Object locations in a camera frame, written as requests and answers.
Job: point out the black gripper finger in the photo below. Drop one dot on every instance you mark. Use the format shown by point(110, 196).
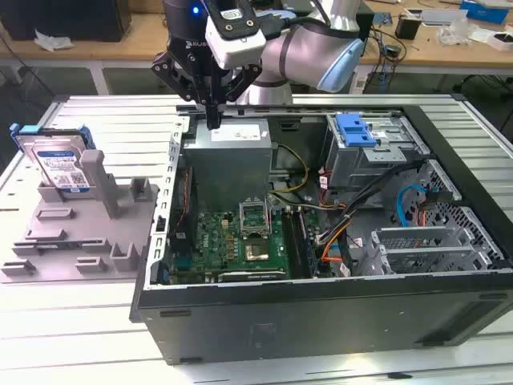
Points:
point(240, 86)
point(172, 74)

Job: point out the hard disk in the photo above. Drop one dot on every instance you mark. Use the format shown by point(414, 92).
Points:
point(60, 160)

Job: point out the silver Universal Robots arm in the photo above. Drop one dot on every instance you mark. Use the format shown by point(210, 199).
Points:
point(304, 52)

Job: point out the metal disk bay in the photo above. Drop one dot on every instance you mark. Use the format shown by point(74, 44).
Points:
point(417, 236)

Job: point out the light wooden desk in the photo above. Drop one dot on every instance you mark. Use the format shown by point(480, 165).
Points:
point(120, 44)

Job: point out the grey power supply unit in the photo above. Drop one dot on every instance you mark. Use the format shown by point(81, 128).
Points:
point(228, 168)

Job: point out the white QR label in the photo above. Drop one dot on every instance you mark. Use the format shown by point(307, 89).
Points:
point(360, 82)

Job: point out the blue drive latch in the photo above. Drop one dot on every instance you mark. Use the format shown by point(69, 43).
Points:
point(354, 132)

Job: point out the crumpled white paper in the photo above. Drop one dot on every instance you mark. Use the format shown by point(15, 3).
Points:
point(52, 42)

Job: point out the large black box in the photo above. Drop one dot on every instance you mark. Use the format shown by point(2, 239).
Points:
point(60, 20)

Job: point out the black case fan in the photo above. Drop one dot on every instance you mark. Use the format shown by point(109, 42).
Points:
point(186, 208)

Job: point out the metal optical drive cage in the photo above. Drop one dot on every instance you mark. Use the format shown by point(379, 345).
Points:
point(360, 168)

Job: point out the round black puck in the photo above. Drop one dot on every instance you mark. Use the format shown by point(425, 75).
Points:
point(391, 50)

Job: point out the green motherboard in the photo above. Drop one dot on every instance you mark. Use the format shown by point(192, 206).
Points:
point(216, 240)

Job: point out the blue circuit board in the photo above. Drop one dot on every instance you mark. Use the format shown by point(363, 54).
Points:
point(382, 18)

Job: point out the black RAM slot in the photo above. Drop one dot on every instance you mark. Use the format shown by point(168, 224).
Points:
point(304, 240)
point(309, 240)
point(297, 240)
point(291, 240)

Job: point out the CPU socket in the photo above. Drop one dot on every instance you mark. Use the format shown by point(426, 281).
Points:
point(256, 252)

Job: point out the small black box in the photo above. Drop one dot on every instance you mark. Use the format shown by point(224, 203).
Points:
point(406, 28)

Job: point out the grey parts rack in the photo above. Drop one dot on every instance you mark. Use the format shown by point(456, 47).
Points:
point(80, 224)

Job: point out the black graphics card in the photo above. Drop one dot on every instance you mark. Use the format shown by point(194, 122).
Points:
point(252, 276)

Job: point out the flat white box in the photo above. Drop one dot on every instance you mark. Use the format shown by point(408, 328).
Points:
point(445, 17)

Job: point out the clear plastic bag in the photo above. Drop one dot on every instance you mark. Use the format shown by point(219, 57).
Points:
point(453, 34)

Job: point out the black PC case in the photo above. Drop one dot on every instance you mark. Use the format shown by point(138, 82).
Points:
point(280, 321)

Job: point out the blue cardboard box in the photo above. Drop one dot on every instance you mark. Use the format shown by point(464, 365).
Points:
point(489, 12)

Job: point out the white tray black insert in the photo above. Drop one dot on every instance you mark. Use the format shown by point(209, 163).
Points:
point(503, 40)

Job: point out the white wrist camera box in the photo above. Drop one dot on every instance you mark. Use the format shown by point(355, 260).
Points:
point(240, 52)

